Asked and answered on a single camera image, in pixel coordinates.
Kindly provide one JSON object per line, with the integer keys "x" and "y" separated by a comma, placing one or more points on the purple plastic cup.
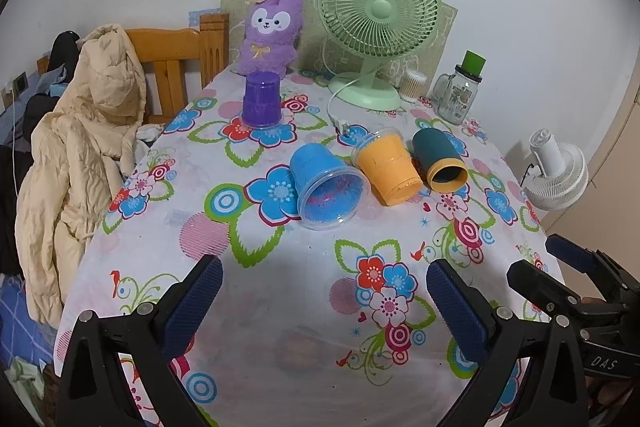
{"x": 261, "y": 100}

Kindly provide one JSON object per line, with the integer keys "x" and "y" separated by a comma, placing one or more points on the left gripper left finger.
{"x": 94, "y": 389}

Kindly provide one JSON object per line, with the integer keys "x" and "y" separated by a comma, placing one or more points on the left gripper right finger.
{"x": 553, "y": 390}

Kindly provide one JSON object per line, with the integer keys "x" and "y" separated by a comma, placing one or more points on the teal and yellow cup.
{"x": 441, "y": 165}

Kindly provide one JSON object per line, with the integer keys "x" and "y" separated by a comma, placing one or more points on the floral tablecloth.
{"x": 310, "y": 328}

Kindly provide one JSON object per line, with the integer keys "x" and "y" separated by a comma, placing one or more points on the cotton swab container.
{"x": 412, "y": 85}

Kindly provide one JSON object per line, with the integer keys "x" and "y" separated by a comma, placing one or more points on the glass jar green lid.
{"x": 454, "y": 94}

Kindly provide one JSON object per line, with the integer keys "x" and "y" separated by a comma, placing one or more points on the purple plush rabbit toy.
{"x": 272, "y": 28}

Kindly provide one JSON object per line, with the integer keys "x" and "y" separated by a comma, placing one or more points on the blue plastic cup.
{"x": 329, "y": 192}

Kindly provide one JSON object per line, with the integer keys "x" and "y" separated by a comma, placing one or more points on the green desk fan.
{"x": 377, "y": 31}

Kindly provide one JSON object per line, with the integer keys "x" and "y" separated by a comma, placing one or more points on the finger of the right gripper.
{"x": 542, "y": 290}
{"x": 616, "y": 284}

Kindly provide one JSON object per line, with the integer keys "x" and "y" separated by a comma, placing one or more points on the wooden chair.
{"x": 175, "y": 61}

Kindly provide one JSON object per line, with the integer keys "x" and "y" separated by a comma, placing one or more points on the orange plastic cup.
{"x": 382, "y": 157}

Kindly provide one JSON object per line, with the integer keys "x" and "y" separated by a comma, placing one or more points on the beige quilted jacket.
{"x": 83, "y": 150}

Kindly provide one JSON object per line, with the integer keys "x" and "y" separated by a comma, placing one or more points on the white standing fan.
{"x": 562, "y": 175}

